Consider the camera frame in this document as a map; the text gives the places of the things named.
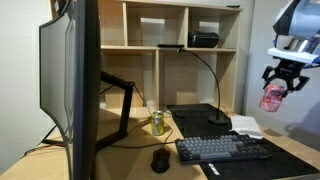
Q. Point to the black zipper pouch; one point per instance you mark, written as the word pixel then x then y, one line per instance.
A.
pixel 203 39

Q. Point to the white folded paper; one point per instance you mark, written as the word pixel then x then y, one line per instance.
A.
pixel 246 126

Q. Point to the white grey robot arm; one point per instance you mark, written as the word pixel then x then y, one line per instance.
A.
pixel 300 20

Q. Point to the grey black mechanical keyboard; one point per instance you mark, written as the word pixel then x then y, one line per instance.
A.
pixel 221 148

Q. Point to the small black flat object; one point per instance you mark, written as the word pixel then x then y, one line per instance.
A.
pixel 233 6

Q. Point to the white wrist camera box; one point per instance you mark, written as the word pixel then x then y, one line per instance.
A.
pixel 291 55

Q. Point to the light wooden cubby shelf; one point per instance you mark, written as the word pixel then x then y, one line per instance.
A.
pixel 173 76

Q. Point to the curved black computer monitor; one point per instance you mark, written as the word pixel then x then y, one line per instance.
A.
pixel 83 86

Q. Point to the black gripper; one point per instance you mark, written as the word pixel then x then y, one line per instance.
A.
pixel 288 70

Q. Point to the black computer mouse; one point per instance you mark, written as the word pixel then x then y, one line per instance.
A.
pixel 160 160

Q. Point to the yellow soda can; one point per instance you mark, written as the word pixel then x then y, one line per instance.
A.
pixel 158 124

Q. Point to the black angular monitor stand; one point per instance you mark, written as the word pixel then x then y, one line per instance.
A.
pixel 126 106

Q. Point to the black gooseneck desk lamp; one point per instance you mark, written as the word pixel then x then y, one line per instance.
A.
pixel 218 118

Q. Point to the pink soda can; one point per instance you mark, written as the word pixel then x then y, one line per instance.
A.
pixel 271 100

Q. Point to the black desk mat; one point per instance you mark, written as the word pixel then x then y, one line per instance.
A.
pixel 200 120

